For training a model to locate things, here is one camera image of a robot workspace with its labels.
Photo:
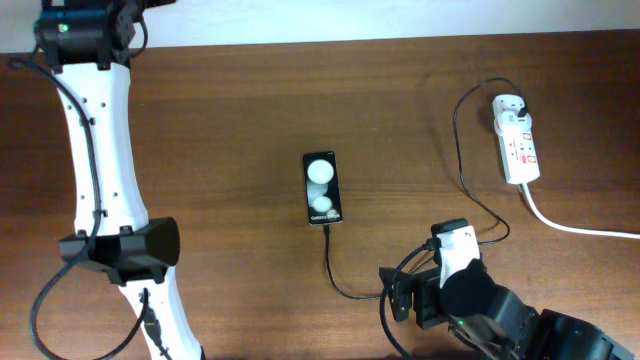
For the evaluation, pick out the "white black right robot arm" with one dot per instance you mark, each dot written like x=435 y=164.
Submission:
x=492 y=319

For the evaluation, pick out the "black smartphone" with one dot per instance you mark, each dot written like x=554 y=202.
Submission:
x=322 y=187

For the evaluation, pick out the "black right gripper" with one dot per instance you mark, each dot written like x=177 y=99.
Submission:
x=428 y=285

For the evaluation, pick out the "white power strip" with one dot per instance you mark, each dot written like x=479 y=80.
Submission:
x=519 y=158

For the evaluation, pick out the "white usb wall charger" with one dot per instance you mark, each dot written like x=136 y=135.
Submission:
x=511 y=114

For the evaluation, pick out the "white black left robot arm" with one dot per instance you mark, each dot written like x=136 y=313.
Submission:
x=86 y=49

